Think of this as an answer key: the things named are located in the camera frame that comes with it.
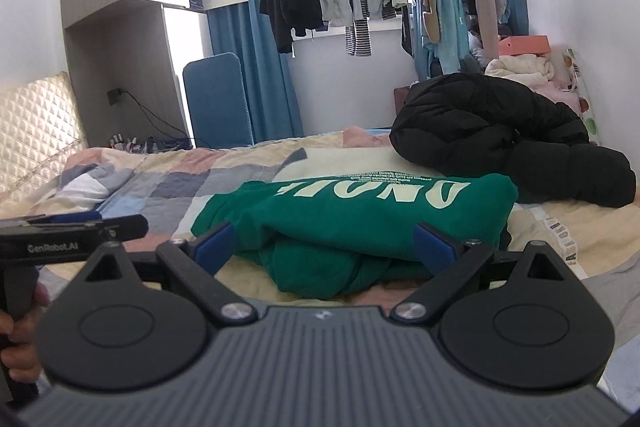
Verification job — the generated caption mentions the green hooded sweatshirt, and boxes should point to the green hooded sweatshirt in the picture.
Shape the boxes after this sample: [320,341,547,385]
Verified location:
[191,172,518,300]

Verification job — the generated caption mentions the person's left hand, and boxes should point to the person's left hand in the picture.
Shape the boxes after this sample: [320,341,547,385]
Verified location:
[0,283,50,384]

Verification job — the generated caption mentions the quilted cream headboard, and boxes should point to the quilted cream headboard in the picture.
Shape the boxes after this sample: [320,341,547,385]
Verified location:
[1,72,87,207]

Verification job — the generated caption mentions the black jacket on bed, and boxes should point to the black jacket on bed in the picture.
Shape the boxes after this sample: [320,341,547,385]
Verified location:
[390,72,637,208]

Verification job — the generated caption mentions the blue window curtain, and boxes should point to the blue window curtain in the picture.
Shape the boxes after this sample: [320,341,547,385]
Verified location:
[205,0,304,142]

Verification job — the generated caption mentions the dark red wooden box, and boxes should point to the dark red wooden box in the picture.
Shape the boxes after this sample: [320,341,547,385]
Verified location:
[393,86,411,114]

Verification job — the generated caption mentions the blue upholstered chair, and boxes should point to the blue upholstered chair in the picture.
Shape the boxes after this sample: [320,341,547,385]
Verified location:
[182,52,254,150]

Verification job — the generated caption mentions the cream folded blanket pile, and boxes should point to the cream folded blanket pile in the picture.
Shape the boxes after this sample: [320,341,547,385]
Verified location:
[485,54,555,88]

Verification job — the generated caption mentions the light blue hanging jeans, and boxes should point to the light blue hanging jeans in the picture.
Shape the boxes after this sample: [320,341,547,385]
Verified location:
[412,0,470,81]

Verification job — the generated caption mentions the orange shoe box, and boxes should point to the orange shoe box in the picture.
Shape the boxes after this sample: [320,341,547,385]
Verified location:
[498,36,551,56]

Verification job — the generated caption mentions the black charger cable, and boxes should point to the black charger cable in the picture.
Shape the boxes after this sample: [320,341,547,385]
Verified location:
[121,90,194,148]

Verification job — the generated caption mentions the black wall charger plug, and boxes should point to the black wall charger plug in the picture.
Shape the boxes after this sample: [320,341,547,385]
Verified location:
[106,88,124,106]

